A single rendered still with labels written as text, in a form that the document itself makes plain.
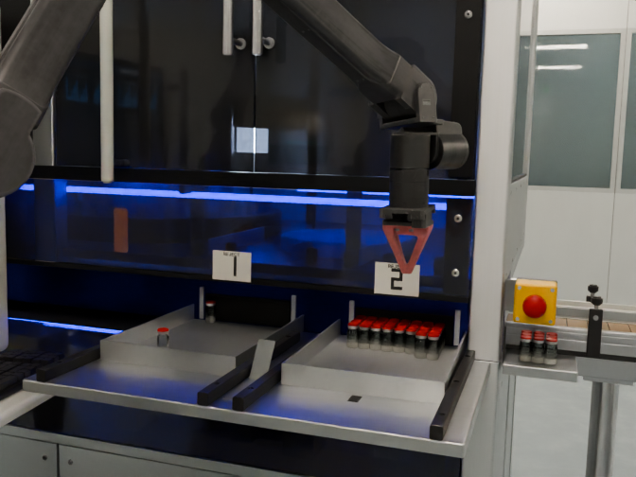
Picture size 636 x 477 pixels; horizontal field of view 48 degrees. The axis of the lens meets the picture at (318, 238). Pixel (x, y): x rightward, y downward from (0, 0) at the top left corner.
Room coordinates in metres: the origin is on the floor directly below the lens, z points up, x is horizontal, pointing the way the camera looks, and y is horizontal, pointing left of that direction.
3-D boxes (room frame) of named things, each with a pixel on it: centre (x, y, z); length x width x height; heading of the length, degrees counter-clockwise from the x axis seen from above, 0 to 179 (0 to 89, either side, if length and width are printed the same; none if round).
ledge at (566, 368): (1.31, -0.42, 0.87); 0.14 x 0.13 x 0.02; 162
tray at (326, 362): (1.24, -0.12, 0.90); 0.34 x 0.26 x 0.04; 163
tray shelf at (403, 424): (1.23, 0.06, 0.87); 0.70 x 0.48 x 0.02; 72
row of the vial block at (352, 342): (1.32, -0.15, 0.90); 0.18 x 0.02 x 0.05; 73
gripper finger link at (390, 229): (1.06, -0.14, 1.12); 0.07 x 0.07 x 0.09; 72
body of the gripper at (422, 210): (1.04, -0.13, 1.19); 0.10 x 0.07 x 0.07; 162
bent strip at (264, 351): (1.10, 0.10, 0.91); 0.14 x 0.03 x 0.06; 162
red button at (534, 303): (1.23, -0.38, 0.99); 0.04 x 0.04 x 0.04; 72
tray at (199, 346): (1.34, 0.20, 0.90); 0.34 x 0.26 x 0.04; 162
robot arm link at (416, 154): (1.04, -0.13, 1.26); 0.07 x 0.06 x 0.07; 129
